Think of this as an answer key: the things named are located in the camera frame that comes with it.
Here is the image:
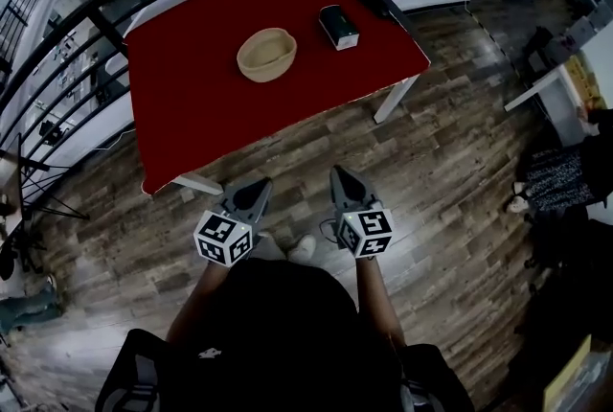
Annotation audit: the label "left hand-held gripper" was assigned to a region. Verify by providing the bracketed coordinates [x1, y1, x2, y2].
[193, 176, 275, 267]

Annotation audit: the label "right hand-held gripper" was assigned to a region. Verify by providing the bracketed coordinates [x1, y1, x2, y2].
[329, 164, 396, 261]

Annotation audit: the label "beige woven bowl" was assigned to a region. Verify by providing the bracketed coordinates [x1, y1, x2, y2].
[236, 27, 299, 84]

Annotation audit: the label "small black box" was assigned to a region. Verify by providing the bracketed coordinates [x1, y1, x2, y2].
[318, 4, 361, 53]

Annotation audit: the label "person's left forearm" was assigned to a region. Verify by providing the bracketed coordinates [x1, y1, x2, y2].
[165, 259, 232, 345]

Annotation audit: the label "person's right forearm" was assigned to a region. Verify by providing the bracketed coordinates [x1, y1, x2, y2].
[353, 256, 409, 350]

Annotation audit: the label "yellow box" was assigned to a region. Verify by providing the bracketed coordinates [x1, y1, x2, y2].
[543, 335, 613, 412]

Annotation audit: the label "person's white shoe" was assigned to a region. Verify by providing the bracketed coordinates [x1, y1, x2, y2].
[285, 234, 318, 263]

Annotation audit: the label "red covered table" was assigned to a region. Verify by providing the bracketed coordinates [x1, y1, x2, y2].
[123, 0, 431, 197]

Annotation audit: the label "red tablecloth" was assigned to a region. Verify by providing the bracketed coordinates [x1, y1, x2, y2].
[123, 0, 431, 196]

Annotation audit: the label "person's black shirt torso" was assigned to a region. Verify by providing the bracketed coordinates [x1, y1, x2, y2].
[95, 256, 476, 412]

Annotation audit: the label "black object on table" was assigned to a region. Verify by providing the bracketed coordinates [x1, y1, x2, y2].
[354, 0, 392, 19]

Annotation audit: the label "white side table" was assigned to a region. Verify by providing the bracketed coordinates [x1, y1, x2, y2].
[503, 55, 600, 149]

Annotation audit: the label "black metal railing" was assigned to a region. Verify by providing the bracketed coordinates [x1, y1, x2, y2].
[0, 0, 480, 210]

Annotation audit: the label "wooden board on tripod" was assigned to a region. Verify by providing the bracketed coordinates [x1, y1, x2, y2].
[0, 131, 92, 259]

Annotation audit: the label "yellow items on side table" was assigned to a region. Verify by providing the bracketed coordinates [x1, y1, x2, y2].
[564, 55, 605, 110]

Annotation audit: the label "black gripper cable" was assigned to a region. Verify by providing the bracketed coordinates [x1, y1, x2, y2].
[318, 217, 342, 249]

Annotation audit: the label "white floor cable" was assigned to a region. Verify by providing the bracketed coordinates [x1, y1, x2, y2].
[90, 129, 136, 152]

